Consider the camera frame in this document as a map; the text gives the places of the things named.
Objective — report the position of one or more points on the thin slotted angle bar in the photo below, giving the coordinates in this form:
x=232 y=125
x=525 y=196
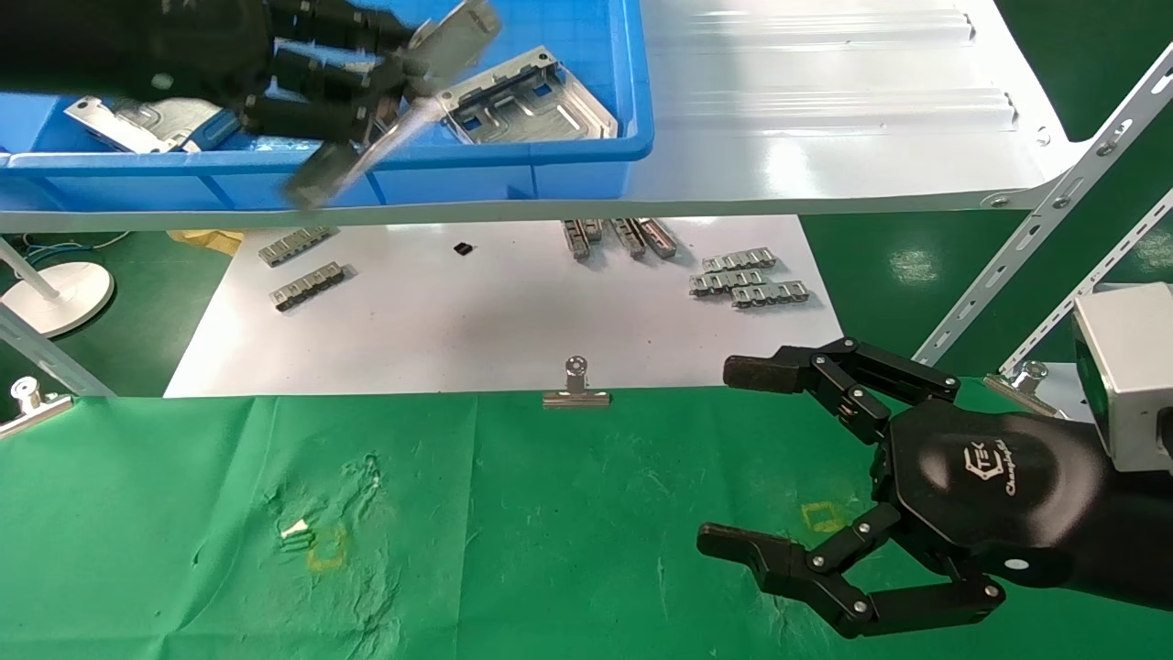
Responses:
x=1100 y=280

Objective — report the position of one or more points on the white round lamp base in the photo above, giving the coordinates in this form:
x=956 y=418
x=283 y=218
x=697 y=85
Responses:
x=64 y=293

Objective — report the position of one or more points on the curved stamped metal part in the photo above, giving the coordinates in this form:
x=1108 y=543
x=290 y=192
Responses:
x=454 y=41

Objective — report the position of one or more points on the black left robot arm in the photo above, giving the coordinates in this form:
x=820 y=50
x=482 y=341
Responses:
x=60 y=41

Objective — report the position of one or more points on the small metal hinge part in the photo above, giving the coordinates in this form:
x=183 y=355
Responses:
x=295 y=246
x=595 y=229
x=739 y=260
x=630 y=238
x=576 y=240
x=726 y=282
x=308 y=286
x=658 y=238
x=770 y=294

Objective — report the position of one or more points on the small white scrap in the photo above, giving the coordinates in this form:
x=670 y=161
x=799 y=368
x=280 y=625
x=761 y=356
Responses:
x=295 y=529

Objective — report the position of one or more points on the silver binder clip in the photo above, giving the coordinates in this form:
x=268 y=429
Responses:
x=32 y=411
x=576 y=397
x=1025 y=385

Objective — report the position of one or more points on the blue plastic bin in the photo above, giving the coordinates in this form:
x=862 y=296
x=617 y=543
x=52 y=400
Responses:
x=513 y=179

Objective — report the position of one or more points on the stamped metal part with blue film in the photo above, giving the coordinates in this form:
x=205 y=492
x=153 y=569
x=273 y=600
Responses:
x=151 y=126

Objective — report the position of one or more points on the white metal shelf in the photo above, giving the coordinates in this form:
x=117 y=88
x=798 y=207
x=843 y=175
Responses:
x=825 y=137

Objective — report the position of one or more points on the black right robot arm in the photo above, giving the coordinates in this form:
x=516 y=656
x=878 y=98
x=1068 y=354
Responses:
x=1136 y=532

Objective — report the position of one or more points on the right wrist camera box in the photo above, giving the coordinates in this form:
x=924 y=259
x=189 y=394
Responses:
x=1132 y=367

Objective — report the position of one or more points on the yellow plastic bag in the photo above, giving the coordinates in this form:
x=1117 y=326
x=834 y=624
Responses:
x=211 y=240

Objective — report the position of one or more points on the long slotted angle bar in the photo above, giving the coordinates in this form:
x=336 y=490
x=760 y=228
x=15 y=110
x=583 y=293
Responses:
x=1054 y=215

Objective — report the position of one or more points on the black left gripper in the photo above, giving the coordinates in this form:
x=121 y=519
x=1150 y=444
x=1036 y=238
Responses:
x=202 y=46

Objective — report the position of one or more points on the stamped metal part with slots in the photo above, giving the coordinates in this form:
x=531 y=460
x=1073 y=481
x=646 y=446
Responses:
x=541 y=108

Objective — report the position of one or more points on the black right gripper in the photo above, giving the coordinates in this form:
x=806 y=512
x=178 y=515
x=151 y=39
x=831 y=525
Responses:
x=990 y=486

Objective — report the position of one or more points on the grey metal frame bar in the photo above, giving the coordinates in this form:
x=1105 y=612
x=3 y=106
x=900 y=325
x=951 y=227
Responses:
x=55 y=353

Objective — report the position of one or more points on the green cloth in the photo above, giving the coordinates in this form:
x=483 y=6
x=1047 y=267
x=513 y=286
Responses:
x=458 y=532

